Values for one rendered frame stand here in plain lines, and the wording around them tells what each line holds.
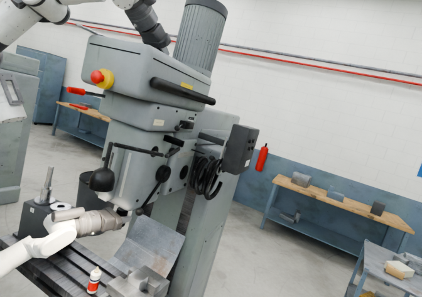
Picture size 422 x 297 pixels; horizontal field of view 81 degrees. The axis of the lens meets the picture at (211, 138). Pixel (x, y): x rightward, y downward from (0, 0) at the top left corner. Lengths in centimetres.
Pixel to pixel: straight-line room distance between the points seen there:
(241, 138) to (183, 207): 55
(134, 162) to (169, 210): 58
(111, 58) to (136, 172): 39
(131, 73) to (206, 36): 48
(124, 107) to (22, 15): 39
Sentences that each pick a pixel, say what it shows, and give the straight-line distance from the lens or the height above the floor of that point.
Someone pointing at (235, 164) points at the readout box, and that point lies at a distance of 104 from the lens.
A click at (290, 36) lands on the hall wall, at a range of 537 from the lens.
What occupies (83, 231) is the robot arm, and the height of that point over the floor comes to 123.
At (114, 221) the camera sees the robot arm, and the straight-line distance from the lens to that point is 106.
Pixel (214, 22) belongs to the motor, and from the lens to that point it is 118.
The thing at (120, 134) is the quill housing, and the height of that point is 158.
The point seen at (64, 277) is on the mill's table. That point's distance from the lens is 135.
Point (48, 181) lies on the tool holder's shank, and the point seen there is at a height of 120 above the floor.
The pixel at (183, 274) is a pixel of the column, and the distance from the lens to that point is 152.
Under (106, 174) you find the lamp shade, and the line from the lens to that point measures 79.
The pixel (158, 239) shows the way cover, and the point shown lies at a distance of 148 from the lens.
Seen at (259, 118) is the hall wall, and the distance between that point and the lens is 511.
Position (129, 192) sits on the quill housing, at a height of 139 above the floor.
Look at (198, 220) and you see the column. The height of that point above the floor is 117.
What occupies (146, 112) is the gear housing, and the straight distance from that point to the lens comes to 84.
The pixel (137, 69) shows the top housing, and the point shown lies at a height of 181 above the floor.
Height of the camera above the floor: 176
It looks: 7 degrees down
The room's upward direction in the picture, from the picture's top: 16 degrees clockwise
